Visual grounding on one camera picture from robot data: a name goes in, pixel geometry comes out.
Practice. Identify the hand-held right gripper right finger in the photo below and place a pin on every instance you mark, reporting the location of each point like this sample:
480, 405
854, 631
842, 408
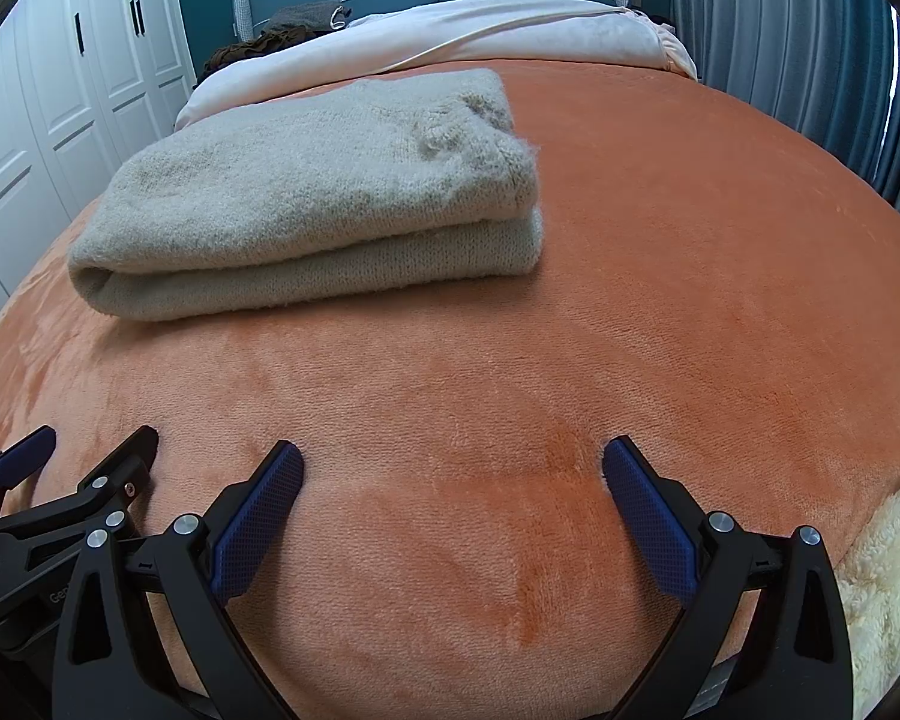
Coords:
649, 525

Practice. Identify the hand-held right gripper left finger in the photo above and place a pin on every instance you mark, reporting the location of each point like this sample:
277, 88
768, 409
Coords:
262, 525

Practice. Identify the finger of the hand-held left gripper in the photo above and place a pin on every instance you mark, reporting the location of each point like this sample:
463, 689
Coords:
127, 465
26, 451

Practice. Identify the beige knit sweater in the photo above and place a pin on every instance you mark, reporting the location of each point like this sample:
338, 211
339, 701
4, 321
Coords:
307, 187

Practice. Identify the orange fleece blanket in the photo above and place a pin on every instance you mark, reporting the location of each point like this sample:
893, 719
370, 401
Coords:
450, 390

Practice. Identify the cream fluffy fleece clothing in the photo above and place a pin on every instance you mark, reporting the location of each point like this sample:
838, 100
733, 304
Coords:
885, 577

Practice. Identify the white wardrobe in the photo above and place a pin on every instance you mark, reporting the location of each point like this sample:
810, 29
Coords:
45, 127

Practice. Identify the dark garment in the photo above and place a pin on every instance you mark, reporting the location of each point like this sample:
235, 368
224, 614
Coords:
255, 49

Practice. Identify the grey knit garment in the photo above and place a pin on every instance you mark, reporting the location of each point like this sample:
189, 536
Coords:
307, 15

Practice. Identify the blue-grey curtain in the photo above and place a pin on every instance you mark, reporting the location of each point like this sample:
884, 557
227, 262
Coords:
780, 30

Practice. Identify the white duvet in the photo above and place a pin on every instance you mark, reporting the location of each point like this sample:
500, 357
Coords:
495, 30

